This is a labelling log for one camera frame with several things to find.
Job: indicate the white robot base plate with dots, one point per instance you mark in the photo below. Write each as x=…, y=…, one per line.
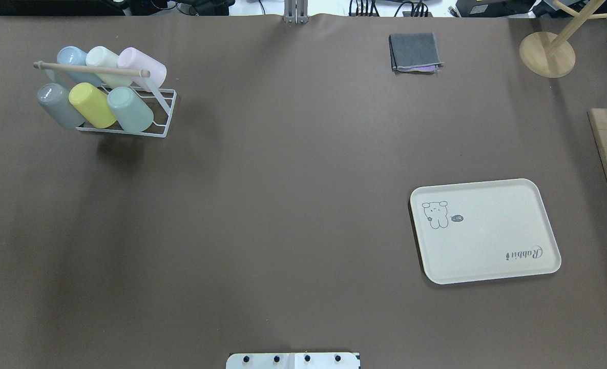
x=294, y=360

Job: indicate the pink plastic cup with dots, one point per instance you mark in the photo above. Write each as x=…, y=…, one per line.
x=132, y=58

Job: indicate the grey plastic cup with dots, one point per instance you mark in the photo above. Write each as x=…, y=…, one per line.
x=53, y=97

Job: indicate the folded grey cloth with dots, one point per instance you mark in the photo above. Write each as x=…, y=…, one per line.
x=414, y=52

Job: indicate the cream rabbit print tray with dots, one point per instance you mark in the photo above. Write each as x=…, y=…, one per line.
x=470, y=232

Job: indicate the green plastic cup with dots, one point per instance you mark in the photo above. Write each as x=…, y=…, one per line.
x=131, y=112

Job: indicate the wooden mug tree stand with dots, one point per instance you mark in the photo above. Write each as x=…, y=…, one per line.
x=550, y=55

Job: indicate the cream white plastic cup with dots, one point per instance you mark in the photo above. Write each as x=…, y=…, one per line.
x=102, y=57

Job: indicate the blue plastic cup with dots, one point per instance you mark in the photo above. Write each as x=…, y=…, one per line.
x=72, y=55

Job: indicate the white wire cup rack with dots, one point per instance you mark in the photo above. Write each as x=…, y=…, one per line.
x=161, y=101

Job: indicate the yellow plastic cup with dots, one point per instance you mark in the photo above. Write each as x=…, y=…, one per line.
x=92, y=104

